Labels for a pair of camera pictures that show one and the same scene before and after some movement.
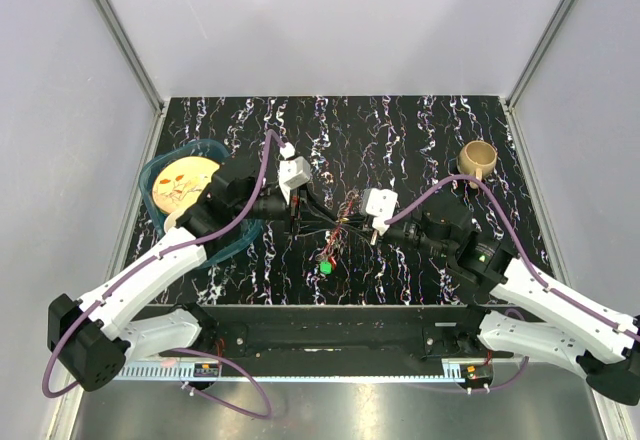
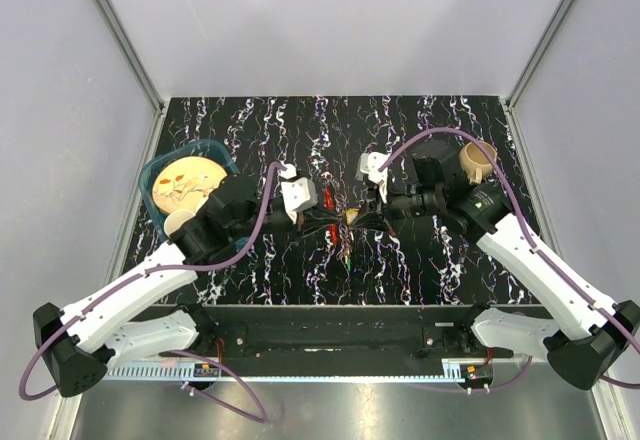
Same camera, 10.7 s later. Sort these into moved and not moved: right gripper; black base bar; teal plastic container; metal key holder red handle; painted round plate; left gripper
Moved: right gripper; metal key holder red handle
Not moved: left gripper; black base bar; painted round plate; teal plastic container
